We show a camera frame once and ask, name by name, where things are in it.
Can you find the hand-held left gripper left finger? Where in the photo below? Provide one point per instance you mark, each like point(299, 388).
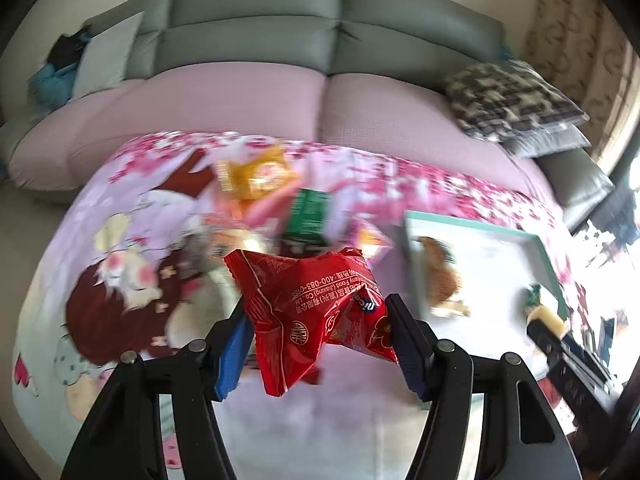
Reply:
point(232, 355)

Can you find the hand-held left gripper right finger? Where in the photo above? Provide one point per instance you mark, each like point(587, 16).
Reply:
point(407, 355)

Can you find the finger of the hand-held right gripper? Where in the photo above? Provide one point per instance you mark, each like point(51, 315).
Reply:
point(545, 340)

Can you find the yellow green snack packet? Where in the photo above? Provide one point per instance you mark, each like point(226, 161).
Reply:
point(547, 312)

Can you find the white tray with teal rim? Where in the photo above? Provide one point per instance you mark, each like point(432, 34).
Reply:
point(500, 270)

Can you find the brown snack packet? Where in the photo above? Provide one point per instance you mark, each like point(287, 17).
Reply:
point(440, 275)

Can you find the red snack packet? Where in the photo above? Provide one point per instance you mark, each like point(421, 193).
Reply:
point(310, 310)

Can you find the printed blanket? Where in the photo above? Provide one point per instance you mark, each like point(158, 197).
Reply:
point(310, 425)

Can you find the pink orange snack packet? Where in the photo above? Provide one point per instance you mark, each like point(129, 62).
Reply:
point(370, 240)

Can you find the dark blurred furniture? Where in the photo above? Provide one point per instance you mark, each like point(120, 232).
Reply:
point(622, 200)

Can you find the orange yellow snack packet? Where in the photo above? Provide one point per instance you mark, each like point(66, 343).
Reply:
point(260, 172)

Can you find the grey striped pillow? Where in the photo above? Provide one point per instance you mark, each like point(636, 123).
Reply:
point(550, 141)

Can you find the black white checkered pillow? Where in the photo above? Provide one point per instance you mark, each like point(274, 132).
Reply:
point(510, 97)

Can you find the pink sofa cover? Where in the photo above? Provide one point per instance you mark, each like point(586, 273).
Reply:
point(240, 105)

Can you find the beige patterned curtain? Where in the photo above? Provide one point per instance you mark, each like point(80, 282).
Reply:
point(575, 50)

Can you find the light grey pillow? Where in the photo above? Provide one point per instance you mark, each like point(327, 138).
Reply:
point(105, 57)

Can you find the teal cloth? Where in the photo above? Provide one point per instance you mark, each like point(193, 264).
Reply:
point(50, 85)

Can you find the grey sofa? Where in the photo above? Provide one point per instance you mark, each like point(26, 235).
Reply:
point(250, 15)

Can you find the black cloth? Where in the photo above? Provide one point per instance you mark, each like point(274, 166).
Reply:
point(67, 50)

